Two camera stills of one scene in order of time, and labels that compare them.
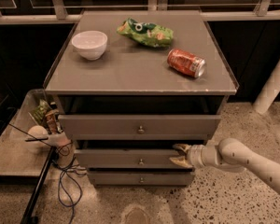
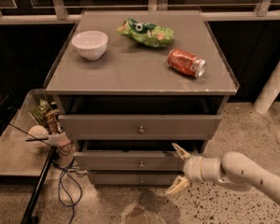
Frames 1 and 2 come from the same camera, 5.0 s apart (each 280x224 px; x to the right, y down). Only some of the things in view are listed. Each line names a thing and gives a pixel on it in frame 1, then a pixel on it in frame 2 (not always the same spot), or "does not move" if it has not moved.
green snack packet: [40, 111] does not move
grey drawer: [125, 159] does not move
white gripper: [195, 156] → [192, 169]
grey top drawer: [140, 126] does not move
